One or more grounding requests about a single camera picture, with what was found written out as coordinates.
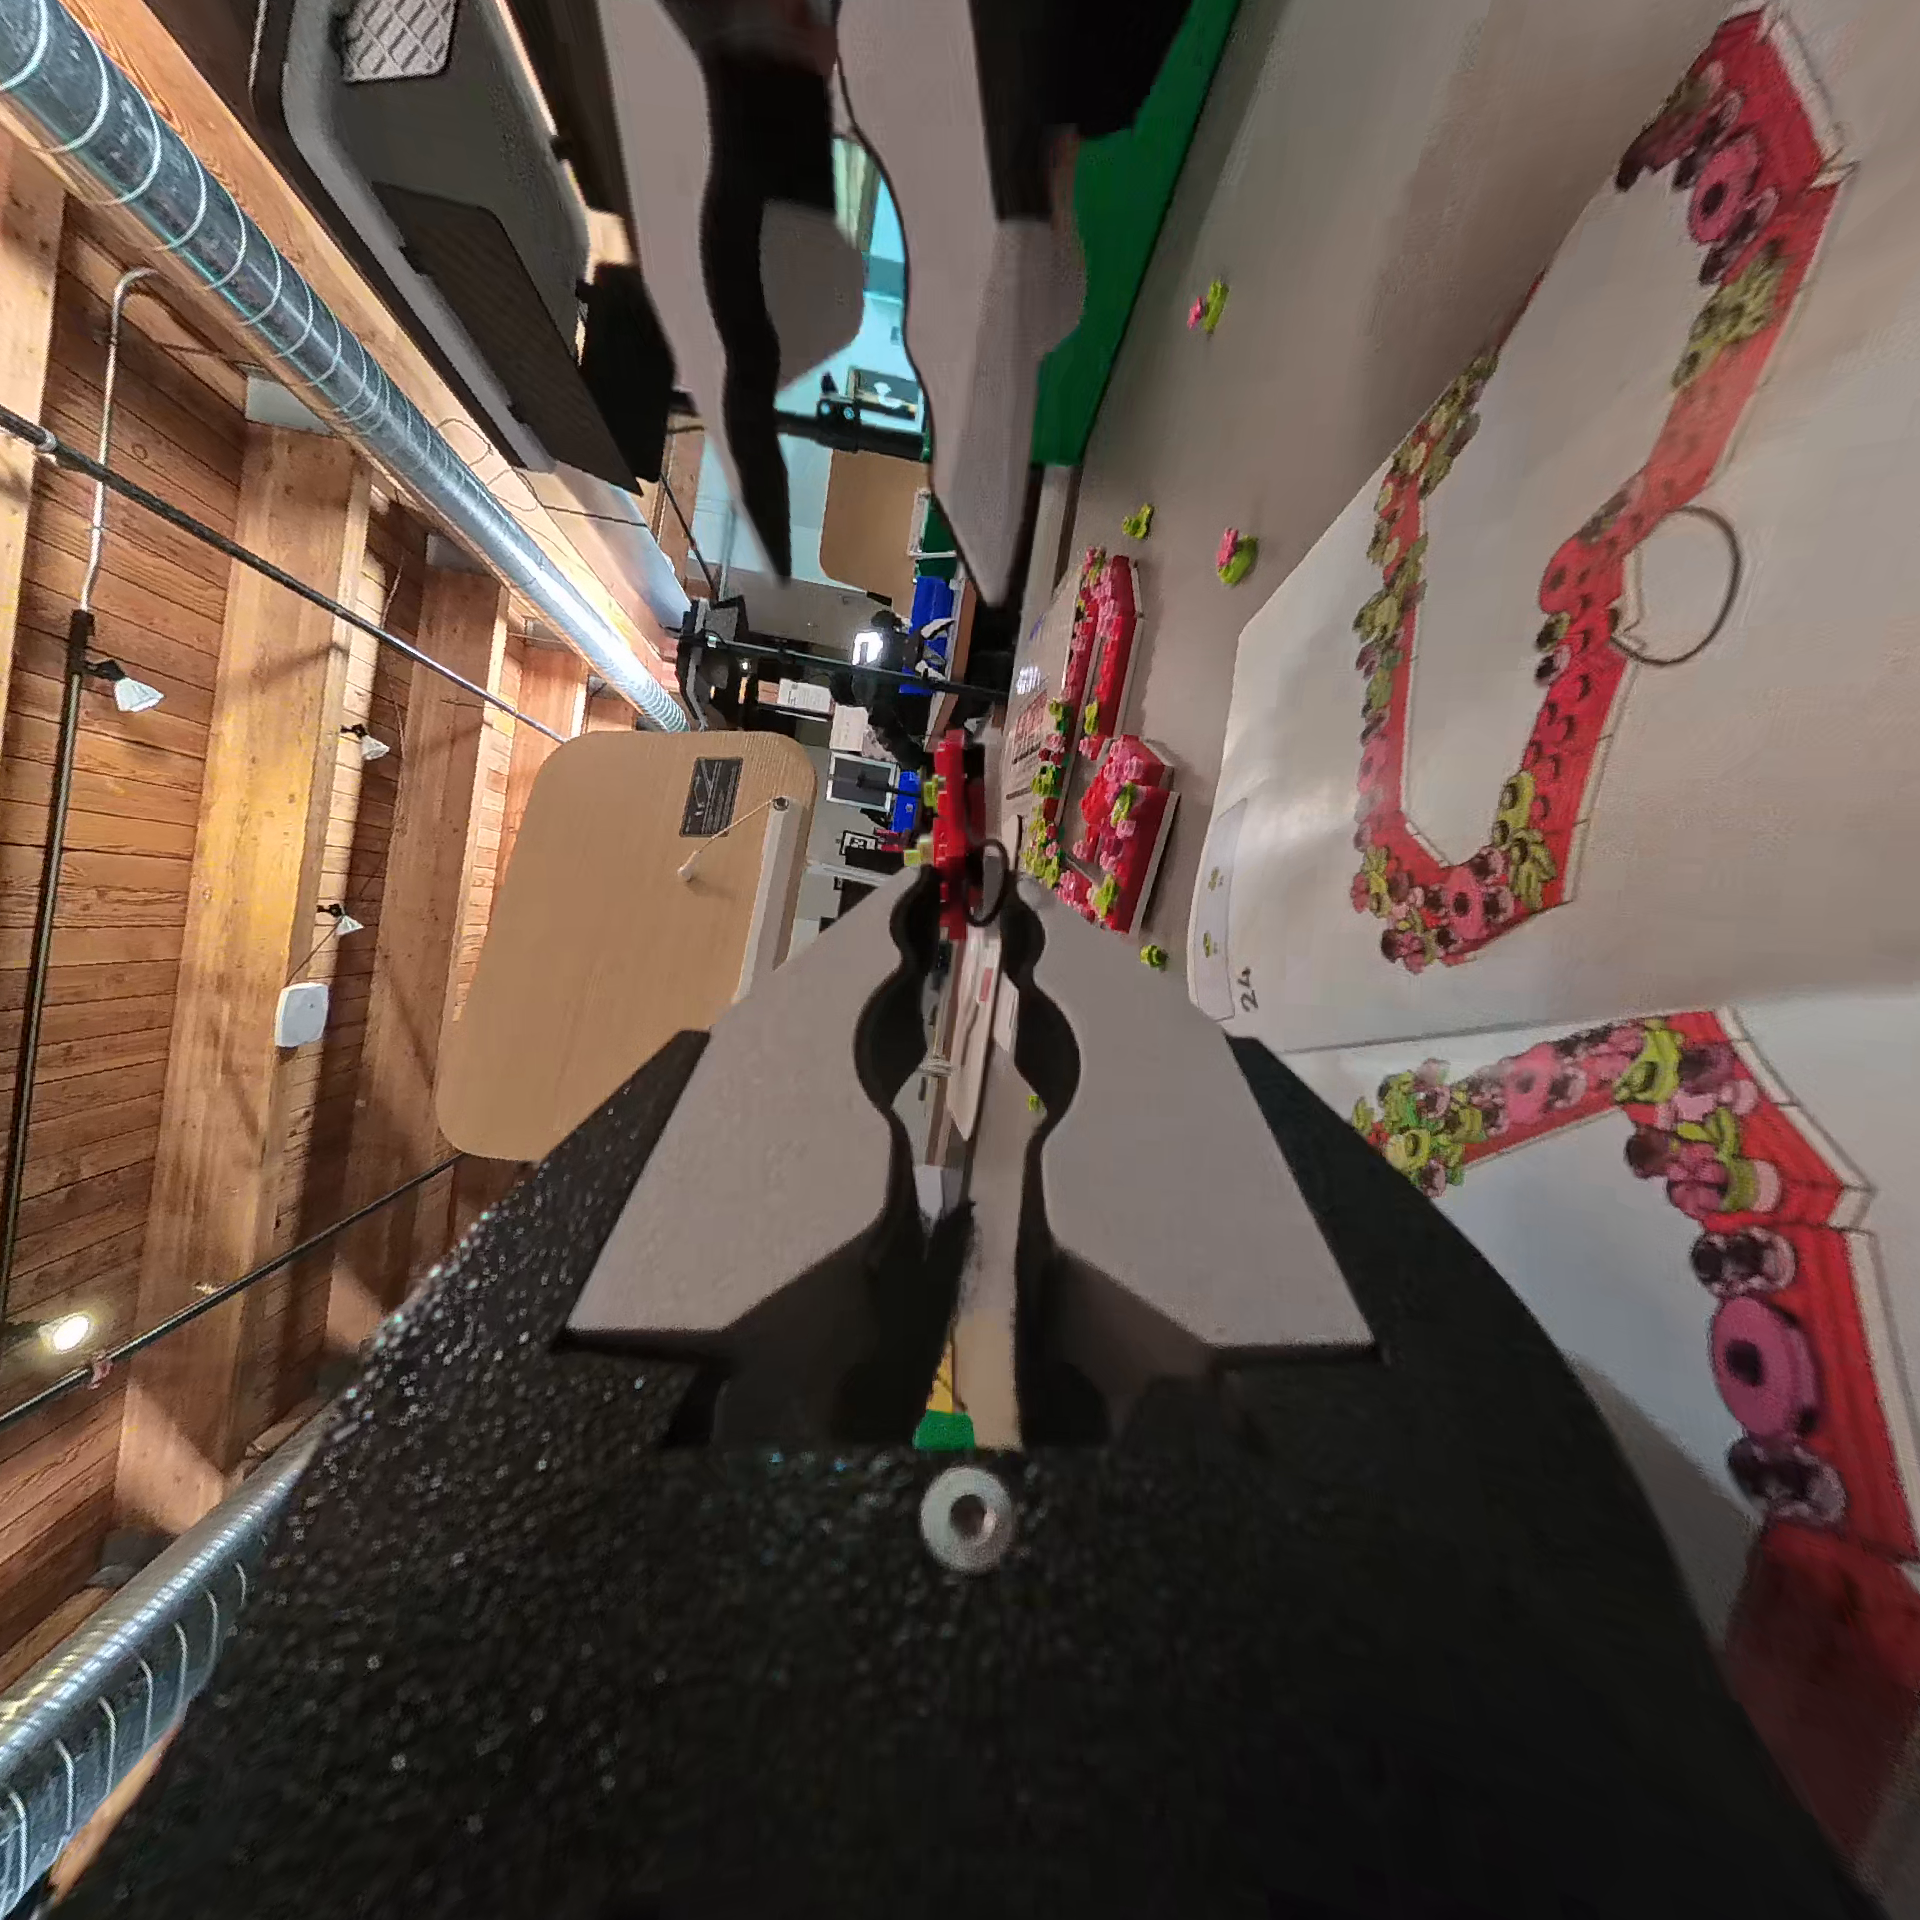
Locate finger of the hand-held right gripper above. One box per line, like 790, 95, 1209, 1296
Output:
837, 0, 1086, 607
597, 0, 873, 591

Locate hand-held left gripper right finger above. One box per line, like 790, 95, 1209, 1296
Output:
1006, 879, 1376, 1449

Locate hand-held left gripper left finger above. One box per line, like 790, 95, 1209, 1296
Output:
566, 866, 923, 1449

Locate red lego bracket piece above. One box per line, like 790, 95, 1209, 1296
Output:
925, 733, 995, 942

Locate lego instruction booklet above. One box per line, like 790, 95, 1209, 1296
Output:
1188, 0, 1920, 1920

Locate green plastic bin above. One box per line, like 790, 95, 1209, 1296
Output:
1031, 0, 1247, 462

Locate softbox studio light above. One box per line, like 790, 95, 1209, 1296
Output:
286, 0, 665, 491

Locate wooden flip-top table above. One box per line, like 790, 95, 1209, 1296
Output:
435, 733, 819, 1161

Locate framed wall picture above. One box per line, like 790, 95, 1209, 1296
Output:
822, 367, 921, 441

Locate black camera rig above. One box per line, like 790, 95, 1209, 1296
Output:
675, 598, 963, 726

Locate silver spiral duct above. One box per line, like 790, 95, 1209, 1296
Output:
0, 0, 695, 736
0, 1441, 326, 1912

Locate black ceiling cable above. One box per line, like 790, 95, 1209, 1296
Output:
0, 1159, 461, 1427
0, 407, 572, 744

